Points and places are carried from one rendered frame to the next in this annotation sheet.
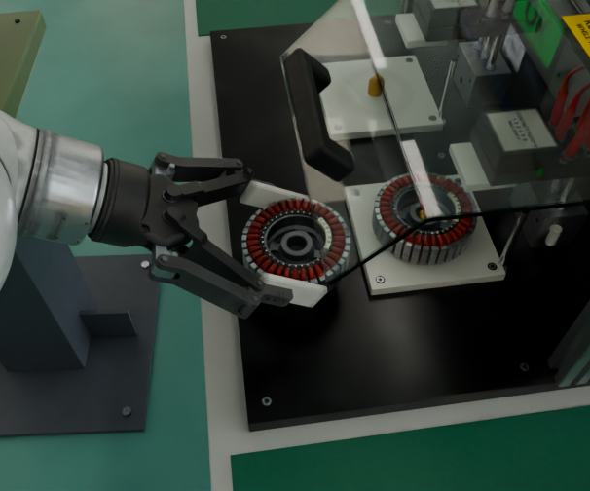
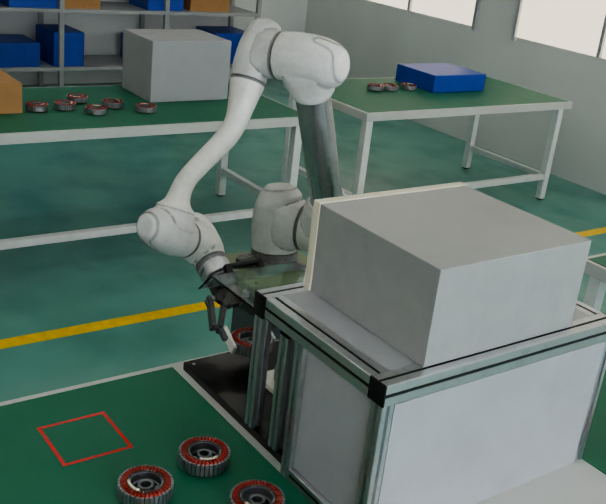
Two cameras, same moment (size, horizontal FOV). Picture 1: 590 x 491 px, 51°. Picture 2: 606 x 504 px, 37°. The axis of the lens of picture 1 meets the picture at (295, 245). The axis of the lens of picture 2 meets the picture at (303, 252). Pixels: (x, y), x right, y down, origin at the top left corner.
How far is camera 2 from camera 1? 2.01 m
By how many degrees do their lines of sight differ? 55
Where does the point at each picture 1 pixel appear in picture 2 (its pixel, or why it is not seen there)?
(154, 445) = not seen: outside the picture
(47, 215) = (201, 266)
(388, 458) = (191, 396)
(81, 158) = (220, 261)
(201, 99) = not seen: hidden behind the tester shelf
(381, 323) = (243, 381)
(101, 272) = not seen: hidden behind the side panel
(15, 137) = (213, 246)
